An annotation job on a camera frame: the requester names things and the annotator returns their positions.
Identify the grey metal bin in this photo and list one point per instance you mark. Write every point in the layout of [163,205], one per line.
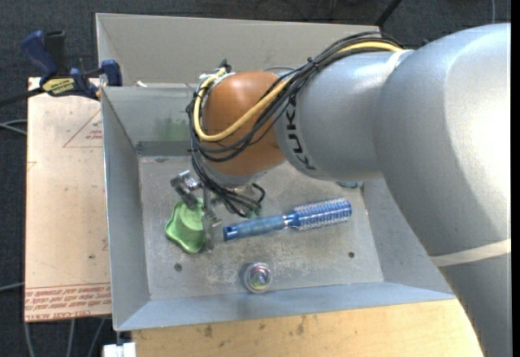
[284,262]

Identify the blue hairbrush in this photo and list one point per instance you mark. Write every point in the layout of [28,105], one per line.
[264,224]

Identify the small grey-blue thing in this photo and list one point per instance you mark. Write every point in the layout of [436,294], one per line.
[350,184]

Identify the clear round glass thing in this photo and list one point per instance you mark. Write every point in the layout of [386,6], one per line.
[257,277]

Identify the brown cardboard board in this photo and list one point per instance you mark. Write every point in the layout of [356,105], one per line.
[65,205]

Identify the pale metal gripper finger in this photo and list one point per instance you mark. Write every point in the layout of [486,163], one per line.
[185,184]
[211,227]

